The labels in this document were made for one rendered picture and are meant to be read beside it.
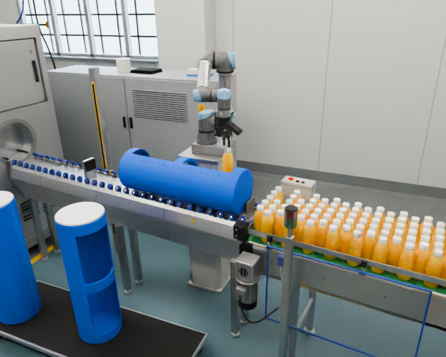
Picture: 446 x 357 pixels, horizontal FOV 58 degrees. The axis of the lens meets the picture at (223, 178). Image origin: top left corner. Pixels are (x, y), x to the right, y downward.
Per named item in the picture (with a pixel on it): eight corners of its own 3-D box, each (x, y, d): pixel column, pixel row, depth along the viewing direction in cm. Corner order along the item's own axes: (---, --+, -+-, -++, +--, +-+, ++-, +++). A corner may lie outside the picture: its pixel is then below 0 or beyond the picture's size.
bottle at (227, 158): (228, 173, 251) (228, 147, 244) (235, 177, 246) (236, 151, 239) (219, 177, 247) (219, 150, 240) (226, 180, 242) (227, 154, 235)
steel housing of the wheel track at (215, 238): (44, 187, 367) (36, 151, 353) (262, 248, 271) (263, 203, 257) (16, 200, 344) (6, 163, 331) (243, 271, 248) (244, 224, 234)
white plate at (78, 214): (44, 222, 225) (44, 224, 226) (90, 226, 221) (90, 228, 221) (70, 200, 250) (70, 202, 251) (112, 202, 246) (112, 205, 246)
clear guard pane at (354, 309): (266, 316, 236) (269, 246, 216) (411, 368, 201) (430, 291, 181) (266, 316, 236) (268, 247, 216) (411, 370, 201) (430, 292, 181)
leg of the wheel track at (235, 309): (233, 330, 288) (233, 257, 262) (241, 333, 285) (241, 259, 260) (229, 336, 283) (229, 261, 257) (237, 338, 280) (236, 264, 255)
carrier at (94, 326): (70, 341, 261) (112, 347, 256) (44, 224, 226) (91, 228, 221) (90, 311, 287) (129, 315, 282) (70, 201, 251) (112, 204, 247)
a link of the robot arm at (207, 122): (198, 126, 294) (197, 108, 288) (216, 126, 294) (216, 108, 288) (197, 131, 283) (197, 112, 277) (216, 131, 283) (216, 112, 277)
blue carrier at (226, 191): (144, 181, 299) (144, 144, 291) (251, 207, 260) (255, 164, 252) (118, 192, 275) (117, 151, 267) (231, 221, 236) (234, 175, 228)
